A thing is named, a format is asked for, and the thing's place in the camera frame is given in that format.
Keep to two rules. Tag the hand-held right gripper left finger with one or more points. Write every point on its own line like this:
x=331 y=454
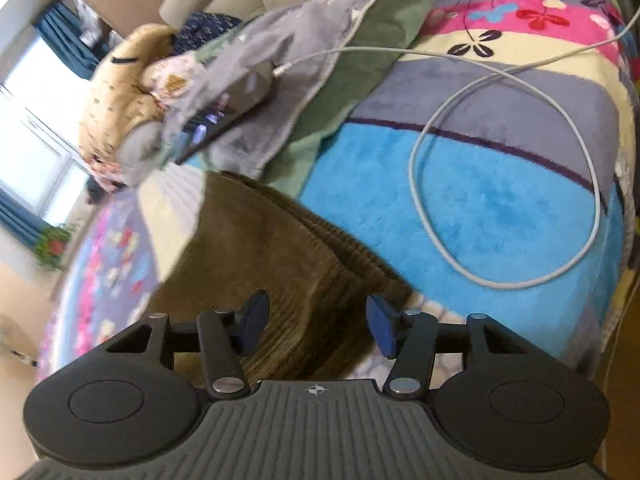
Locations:
x=252 y=321

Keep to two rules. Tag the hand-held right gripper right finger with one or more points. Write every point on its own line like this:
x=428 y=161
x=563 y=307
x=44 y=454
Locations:
x=382 y=325

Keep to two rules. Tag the white framed window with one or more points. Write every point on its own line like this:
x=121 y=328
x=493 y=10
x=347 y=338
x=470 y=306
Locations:
x=35 y=110

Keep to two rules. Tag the pink floral quilt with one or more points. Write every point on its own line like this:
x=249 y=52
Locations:
x=167 y=77

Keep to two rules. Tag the black smartphone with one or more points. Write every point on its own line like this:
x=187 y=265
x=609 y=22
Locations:
x=210 y=127

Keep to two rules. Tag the beige star-print quilt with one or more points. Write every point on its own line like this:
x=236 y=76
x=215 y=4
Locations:
x=117 y=95

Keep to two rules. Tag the striped floral blanket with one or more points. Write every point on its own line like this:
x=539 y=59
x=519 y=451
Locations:
x=475 y=195

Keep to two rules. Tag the grey quilt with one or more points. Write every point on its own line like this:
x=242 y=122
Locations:
x=140 y=152

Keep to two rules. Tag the blue curtain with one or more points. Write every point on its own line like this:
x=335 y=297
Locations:
x=15 y=215
x=67 y=40

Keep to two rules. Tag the grey printed pillowcase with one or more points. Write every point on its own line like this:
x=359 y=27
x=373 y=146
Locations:
x=280 y=45

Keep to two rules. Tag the navy dotted pillow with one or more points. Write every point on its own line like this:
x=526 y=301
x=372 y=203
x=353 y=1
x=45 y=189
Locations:
x=207 y=27

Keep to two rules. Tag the potted green plant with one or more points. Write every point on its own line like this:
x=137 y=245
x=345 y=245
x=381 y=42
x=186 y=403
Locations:
x=52 y=245

